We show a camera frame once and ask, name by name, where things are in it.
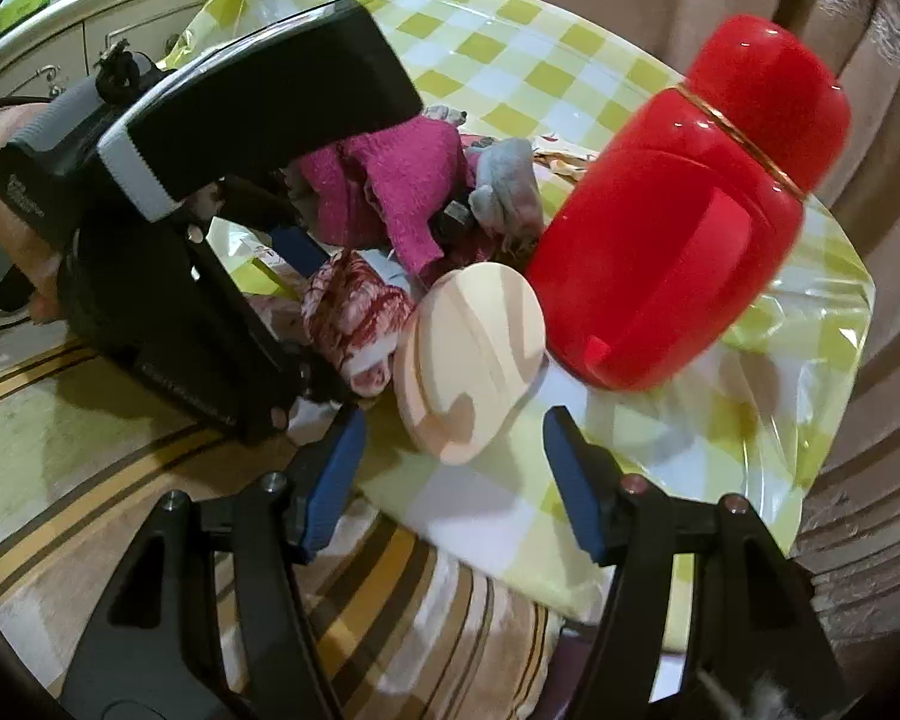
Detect green plastic item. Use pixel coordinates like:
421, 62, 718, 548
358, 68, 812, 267
0, 0, 53, 31

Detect green white checked plastic tablecloth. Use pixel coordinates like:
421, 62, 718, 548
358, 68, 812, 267
165, 0, 875, 653

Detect round wooden lid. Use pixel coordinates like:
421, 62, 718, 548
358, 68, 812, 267
392, 261, 548, 466

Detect pale blue terry towel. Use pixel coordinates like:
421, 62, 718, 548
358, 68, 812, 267
420, 103, 545, 252

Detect red white floral cloth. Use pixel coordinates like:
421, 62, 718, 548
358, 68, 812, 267
300, 249, 421, 398

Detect cream wooden cabinet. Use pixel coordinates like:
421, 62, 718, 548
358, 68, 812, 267
0, 0, 286, 102

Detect red plastic thermos jug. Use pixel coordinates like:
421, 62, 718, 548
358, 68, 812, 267
525, 13, 852, 392

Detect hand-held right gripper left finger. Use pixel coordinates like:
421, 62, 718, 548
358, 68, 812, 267
60, 405, 368, 720

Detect striped velvet cushion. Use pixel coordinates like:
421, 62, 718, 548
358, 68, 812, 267
0, 292, 571, 720

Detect magenta knitted cloth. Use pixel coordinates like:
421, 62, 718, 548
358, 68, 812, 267
292, 118, 488, 282

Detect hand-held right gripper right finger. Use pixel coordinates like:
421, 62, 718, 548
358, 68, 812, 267
542, 405, 852, 720

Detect person's left hand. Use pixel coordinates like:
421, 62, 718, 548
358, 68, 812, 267
0, 101, 72, 325

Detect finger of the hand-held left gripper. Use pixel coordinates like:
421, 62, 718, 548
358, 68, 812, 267
221, 176, 331, 278
266, 356, 365, 436

